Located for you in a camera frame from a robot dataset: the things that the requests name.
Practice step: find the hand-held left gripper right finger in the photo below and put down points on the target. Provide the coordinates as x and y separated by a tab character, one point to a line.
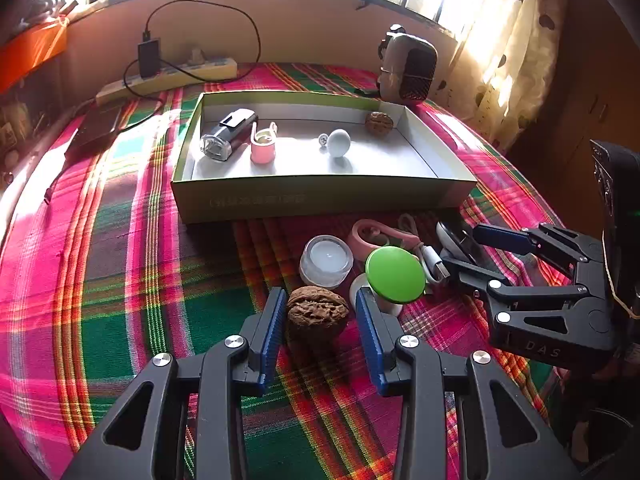
370	340

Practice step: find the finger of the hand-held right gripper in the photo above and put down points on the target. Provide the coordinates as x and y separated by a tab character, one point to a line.
475	275
500	237

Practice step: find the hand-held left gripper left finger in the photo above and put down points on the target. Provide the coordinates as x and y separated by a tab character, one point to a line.
272	320

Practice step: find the black round disc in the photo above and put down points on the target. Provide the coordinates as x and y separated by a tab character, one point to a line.
460	245

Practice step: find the small brown walnut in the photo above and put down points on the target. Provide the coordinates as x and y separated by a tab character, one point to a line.
315	312

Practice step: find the green and white knob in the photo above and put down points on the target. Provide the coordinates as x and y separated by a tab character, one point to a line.
392	275

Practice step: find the clear small cup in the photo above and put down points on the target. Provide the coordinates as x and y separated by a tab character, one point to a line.
325	260

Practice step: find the pink clip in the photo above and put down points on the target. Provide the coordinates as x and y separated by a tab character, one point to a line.
262	152
359	237

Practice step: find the green and white cardboard box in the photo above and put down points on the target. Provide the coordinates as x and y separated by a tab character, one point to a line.
320	200

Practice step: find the large brown walnut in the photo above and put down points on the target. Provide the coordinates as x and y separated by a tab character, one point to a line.
378	122

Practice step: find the pale green clip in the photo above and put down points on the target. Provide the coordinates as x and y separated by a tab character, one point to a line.
263	135

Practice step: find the grey egg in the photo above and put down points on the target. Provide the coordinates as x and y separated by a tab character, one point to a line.
339	142

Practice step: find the small white knob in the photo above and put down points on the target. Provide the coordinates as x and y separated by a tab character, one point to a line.
323	140

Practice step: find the black bike light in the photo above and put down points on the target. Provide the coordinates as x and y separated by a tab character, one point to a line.
227	132

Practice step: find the brown wooden cabinet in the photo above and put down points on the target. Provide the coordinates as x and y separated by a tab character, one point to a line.
595	85

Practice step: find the pink green plaid blanket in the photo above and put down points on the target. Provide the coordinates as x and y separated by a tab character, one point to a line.
125	260

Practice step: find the cream patterned curtain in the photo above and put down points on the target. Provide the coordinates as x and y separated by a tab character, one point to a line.
505	60

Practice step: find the grey space heater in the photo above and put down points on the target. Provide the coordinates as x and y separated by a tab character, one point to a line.
410	65

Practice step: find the black tablet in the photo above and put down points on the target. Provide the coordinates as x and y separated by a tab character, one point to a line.
95	130

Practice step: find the cream power strip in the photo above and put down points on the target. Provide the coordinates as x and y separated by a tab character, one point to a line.
210	67

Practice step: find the beige plug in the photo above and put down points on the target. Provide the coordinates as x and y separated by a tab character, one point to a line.
196	54

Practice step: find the black charger adapter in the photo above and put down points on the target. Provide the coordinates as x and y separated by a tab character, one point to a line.
149	57

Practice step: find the orange box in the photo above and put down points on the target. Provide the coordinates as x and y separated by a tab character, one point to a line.
30	52

